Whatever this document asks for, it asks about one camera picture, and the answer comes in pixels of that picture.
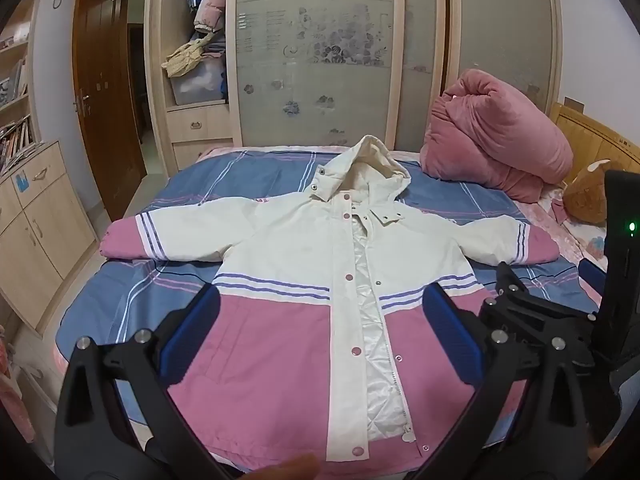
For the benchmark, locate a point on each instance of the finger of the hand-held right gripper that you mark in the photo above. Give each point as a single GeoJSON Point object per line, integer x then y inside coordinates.
{"type": "Point", "coordinates": [545, 317]}
{"type": "Point", "coordinates": [594, 277]}

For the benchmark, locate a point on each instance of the white and pink hooded jacket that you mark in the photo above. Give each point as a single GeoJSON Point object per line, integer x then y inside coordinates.
{"type": "Point", "coordinates": [300, 240]}

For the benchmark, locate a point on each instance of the pink printed fabric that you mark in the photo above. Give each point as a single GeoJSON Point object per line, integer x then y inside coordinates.
{"type": "Point", "coordinates": [15, 390]}

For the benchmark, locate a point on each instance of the translucent storage box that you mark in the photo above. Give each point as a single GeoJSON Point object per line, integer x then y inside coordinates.
{"type": "Point", "coordinates": [197, 85]}

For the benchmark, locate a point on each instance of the wooden headboard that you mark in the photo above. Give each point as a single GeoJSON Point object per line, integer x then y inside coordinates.
{"type": "Point", "coordinates": [590, 135]}

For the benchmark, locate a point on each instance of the row of books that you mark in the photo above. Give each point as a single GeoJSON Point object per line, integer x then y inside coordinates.
{"type": "Point", "coordinates": [17, 140]}

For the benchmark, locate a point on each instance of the pink quilt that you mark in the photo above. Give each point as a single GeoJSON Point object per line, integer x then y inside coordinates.
{"type": "Point", "coordinates": [490, 135]}

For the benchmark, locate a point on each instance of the light wooden wardrobe drawer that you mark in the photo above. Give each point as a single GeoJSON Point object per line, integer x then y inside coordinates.
{"type": "Point", "coordinates": [202, 152]}
{"type": "Point", "coordinates": [200, 122]}

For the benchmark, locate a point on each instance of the person's left hand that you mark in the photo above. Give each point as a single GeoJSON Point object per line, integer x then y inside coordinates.
{"type": "Point", "coordinates": [285, 469]}

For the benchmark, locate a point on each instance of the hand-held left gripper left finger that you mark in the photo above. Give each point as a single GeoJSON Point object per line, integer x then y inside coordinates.
{"type": "Point", "coordinates": [192, 322]}

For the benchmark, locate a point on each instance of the brown plush toy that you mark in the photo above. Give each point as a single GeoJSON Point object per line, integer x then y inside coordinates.
{"type": "Point", "coordinates": [585, 195]}

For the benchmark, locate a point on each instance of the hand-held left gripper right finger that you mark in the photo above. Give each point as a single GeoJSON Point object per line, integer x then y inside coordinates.
{"type": "Point", "coordinates": [450, 332]}

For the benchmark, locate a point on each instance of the wooden bookshelf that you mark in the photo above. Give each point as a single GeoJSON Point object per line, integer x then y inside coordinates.
{"type": "Point", "coordinates": [15, 85]}

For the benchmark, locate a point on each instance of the bed with blue plaid sheet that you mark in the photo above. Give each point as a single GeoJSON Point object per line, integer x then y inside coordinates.
{"type": "Point", "coordinates": [225, 180]}

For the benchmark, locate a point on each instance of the blue sticker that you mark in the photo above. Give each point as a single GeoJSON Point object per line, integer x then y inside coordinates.
{"type": "Point", "coordinates": [22, 181]}

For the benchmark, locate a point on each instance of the brown wooden door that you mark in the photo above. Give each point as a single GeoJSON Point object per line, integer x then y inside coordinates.
{"type": "Point", "coordinates": [105, 85]}

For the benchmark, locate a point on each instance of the light wooden wardrobe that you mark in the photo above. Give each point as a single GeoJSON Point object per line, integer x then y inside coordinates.
{"type": "Point", "coordinates": [350, 85]}

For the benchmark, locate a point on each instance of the pink floral cloth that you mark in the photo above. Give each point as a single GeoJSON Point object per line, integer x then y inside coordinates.
{"type": "Point", "coordinates": [565, 240]}

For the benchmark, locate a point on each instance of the light wooden cabinet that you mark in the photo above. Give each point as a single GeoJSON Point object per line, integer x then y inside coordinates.
{"type": "Point", "coordinates": [40, 240]}

